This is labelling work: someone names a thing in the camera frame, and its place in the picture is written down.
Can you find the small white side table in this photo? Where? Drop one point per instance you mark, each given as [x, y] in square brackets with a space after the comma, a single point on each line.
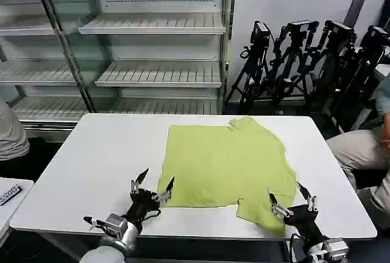
[12, 214]

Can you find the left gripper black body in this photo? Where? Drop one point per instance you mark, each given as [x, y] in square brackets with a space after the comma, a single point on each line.
[143, 203]

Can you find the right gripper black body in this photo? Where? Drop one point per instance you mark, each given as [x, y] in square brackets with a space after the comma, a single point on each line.
[304, 218]

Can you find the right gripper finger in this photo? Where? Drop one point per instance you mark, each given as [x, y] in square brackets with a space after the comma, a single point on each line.
[310, 200]
[276, 206]

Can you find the yellow-green t-shirt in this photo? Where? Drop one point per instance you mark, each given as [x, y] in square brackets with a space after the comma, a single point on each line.
[225, 165]

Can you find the empty grey metal rack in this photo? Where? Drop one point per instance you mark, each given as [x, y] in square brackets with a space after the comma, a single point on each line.
[36, 71]

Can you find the person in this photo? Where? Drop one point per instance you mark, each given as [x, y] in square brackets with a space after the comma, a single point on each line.
[9, 135]
[356, 150]

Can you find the empty white shelf unit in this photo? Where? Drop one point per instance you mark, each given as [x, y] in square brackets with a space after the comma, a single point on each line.
[158, 71]

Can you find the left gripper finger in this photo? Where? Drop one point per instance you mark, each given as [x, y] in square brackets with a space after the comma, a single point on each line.
[167, 190]
[137, 180]

